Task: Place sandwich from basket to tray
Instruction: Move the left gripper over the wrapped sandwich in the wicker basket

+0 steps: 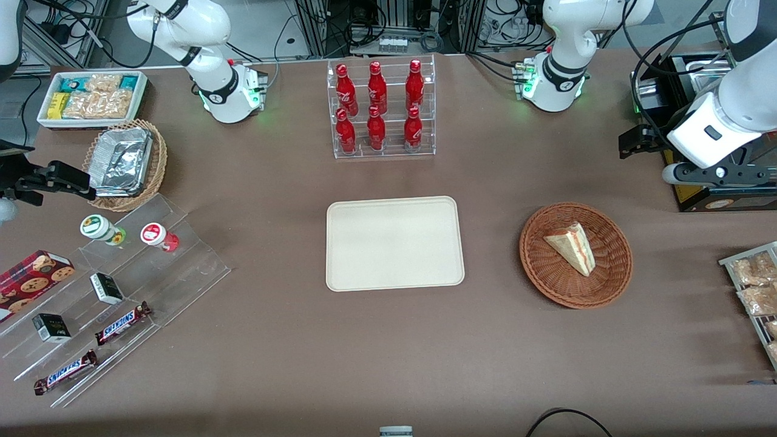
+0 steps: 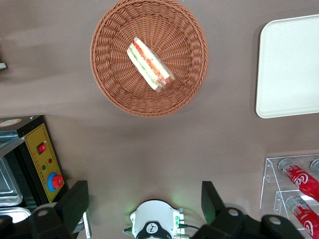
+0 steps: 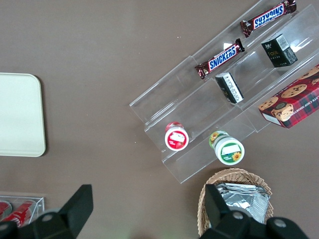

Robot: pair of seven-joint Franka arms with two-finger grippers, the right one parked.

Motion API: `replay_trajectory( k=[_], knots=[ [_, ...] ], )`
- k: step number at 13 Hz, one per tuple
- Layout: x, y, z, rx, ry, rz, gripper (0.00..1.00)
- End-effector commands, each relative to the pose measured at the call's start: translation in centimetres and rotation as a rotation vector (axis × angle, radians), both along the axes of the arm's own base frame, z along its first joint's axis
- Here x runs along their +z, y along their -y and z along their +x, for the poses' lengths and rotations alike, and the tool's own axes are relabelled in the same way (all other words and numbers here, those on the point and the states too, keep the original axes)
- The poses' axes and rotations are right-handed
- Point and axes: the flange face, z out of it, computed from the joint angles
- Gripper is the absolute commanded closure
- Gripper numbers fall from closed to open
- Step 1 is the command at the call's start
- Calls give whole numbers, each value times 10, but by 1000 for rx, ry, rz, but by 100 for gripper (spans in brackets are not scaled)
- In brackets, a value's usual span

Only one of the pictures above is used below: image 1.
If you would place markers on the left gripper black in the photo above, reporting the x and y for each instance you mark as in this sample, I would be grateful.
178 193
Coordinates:
654 137

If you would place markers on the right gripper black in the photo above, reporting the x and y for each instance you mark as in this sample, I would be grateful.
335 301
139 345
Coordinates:
25 182

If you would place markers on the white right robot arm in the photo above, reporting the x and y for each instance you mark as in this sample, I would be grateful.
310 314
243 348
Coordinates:
215 91

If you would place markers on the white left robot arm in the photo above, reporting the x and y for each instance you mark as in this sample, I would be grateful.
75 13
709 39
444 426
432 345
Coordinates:
555 79

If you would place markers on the light tan wicker basket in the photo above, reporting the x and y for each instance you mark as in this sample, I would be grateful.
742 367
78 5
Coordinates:
159 161

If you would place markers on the triangular wrapped sandwich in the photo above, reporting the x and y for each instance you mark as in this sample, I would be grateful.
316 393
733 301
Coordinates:
570 247

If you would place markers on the brown round wicker basket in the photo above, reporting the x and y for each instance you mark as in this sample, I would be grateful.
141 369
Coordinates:
546 273

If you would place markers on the beige rectangular tray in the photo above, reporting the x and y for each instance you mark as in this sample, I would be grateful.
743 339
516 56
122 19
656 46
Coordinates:
394 243

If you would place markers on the green lid yogurt cup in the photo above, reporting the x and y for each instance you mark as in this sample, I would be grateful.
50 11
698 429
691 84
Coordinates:
97 227

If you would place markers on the yellow snack packet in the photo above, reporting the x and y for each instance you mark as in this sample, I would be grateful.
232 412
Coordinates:
58 105

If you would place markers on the clear bag of crackers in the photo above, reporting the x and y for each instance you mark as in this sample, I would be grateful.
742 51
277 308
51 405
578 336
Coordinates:
100 105
103 83

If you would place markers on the red tartan cookie box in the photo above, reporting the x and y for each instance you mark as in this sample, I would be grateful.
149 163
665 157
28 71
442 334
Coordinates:
33 282

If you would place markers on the teal snack packet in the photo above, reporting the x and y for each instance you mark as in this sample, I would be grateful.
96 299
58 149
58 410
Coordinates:
130 82
74 83

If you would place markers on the red lid yogurt cup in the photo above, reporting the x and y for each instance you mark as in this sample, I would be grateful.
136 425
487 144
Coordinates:
155 234

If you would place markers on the black metal appliance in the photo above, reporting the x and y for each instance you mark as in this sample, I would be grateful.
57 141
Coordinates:
728 200

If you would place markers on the small black carton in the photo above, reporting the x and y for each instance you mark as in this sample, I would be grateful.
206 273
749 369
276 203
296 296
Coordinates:
107 289
51 328

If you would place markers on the white plastic snack bin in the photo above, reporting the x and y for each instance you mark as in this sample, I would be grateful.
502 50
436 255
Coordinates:
142 97

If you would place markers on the clear acrylic tiered stand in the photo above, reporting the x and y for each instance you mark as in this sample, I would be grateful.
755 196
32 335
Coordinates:
182 261
82 331

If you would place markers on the Snickers chocolate bar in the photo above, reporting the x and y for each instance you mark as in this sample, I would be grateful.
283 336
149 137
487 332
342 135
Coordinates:
65 372
121 323

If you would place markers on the clear bag of pastries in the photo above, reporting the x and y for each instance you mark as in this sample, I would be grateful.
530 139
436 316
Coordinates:
756 270
759 300
772 329

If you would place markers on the red cola bottle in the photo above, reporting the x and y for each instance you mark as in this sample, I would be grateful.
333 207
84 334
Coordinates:
345 133
413 130
345 88
377 88
414 85
376 130

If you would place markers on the clear acrylic bottle rack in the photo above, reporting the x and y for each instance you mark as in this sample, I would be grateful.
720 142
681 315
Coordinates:
394 155

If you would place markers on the white power strip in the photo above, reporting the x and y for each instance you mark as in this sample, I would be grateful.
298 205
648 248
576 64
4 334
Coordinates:
393 44

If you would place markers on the small grey device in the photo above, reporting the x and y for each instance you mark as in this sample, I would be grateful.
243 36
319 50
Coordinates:
396 431

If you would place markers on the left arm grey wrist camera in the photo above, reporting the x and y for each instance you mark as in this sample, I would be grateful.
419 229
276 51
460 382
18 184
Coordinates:
683 173

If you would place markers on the aluminium frame rack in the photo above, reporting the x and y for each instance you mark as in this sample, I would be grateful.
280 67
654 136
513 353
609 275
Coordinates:
364 15

